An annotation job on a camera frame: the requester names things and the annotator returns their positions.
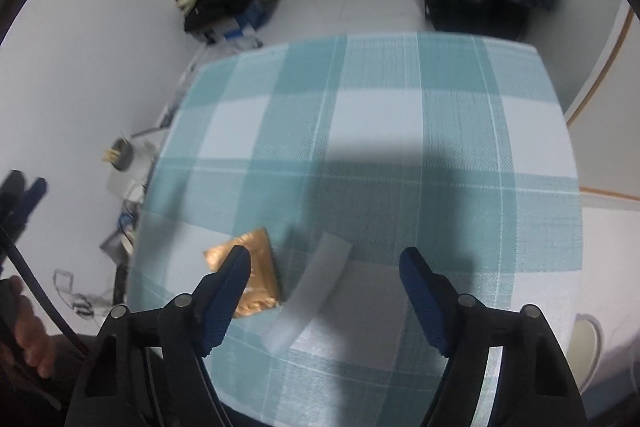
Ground white wardrobe with wooden trim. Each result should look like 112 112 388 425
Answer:
564 0 640 205

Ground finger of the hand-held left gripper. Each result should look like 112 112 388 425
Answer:
0 168 27 220
15 177 49 233

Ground white foam strip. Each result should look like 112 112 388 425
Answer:
260 233 354 357

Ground white round bin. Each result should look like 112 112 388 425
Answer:
571 313 605 396

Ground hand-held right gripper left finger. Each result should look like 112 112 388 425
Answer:
64 246 252 427

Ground person's left hand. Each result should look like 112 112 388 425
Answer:
0 276 54 379

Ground box of cables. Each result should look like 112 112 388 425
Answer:
99 129 168 268

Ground copper foil wrapper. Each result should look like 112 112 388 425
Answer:
202 228 284 319

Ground blue cardboard box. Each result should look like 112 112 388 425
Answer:
204 0 277 44

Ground tangled cables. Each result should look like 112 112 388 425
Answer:
52 202 138 319

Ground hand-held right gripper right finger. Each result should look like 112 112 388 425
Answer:
398 247 588 427

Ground white jar with sticks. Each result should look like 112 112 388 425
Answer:
101 136 137 172

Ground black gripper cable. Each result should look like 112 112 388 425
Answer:
0 227 93 358

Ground teal plaid cloth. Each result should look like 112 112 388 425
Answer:
124 32 586 427

